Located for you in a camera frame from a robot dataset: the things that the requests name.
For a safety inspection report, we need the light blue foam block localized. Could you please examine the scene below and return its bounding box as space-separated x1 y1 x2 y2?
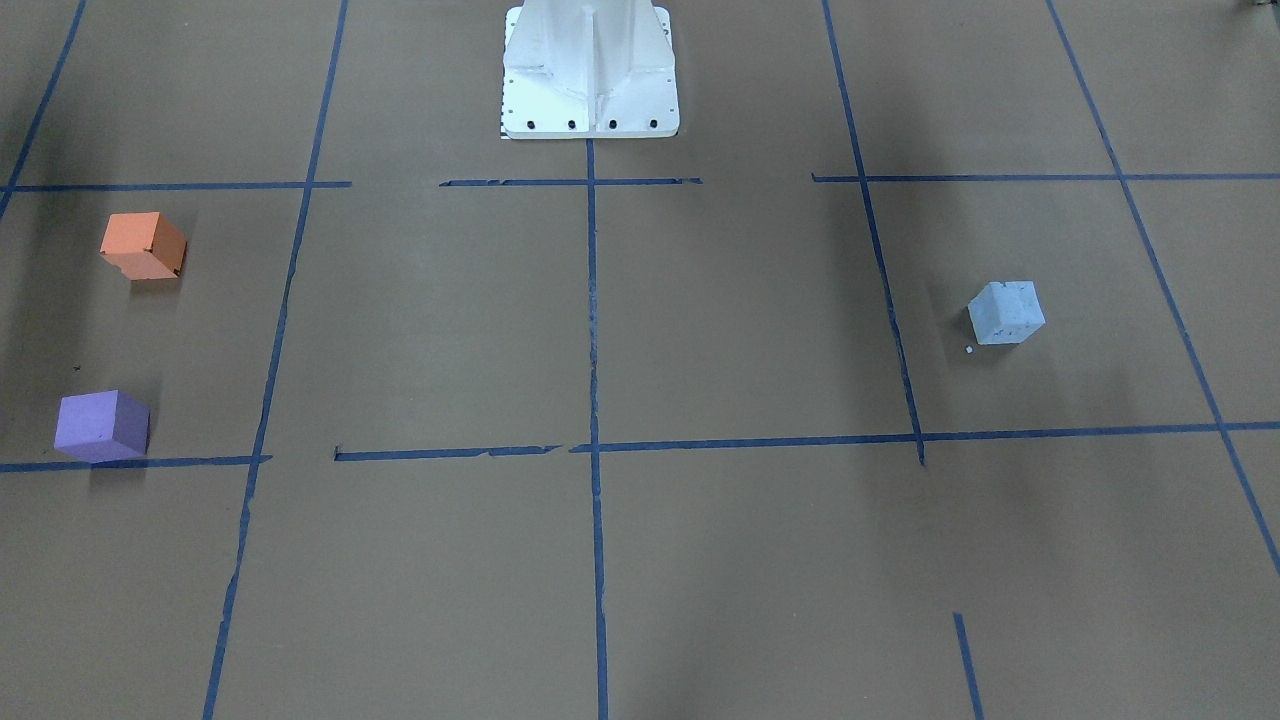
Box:
966 281 1046 346

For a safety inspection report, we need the purple foam block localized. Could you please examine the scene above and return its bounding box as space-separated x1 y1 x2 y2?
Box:
52 389 150 464

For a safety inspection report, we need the orange foam block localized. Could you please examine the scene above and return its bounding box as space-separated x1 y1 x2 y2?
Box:
99 211 188 281

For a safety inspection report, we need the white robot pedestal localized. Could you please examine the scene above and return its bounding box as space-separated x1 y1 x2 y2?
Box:
500 1 681 140

